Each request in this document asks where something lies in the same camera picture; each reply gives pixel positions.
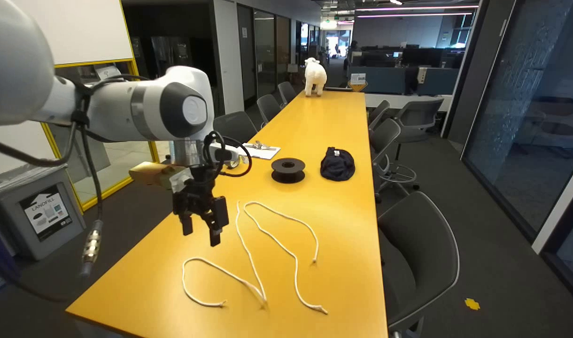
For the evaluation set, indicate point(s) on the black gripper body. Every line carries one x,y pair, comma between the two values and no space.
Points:
192,192

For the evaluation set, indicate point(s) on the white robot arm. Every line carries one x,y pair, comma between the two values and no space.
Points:
177,105

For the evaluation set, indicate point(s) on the white plush toy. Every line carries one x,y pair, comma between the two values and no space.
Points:
314,77

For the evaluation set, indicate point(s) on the black filament spool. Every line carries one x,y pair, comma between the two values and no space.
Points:
288,169

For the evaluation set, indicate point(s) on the grey office chair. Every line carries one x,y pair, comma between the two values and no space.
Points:
387,169
419,261
417,116

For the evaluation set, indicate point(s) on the grey office chair middle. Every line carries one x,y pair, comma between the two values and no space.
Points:
387,169

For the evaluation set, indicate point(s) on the yellow scrap on floor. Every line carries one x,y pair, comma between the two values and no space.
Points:
472,304

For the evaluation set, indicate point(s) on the white paper sheet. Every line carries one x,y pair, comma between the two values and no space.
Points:
261,150

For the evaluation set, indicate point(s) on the grey waste bin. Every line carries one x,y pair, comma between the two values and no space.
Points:
38,210

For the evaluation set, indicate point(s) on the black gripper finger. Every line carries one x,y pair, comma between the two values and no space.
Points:
214,235
186,223

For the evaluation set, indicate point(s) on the grey office chair far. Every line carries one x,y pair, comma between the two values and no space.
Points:
417,116

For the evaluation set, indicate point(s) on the grey office chair near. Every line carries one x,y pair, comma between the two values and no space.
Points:
419,261

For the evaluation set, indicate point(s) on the black cap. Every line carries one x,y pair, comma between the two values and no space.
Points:
336,163

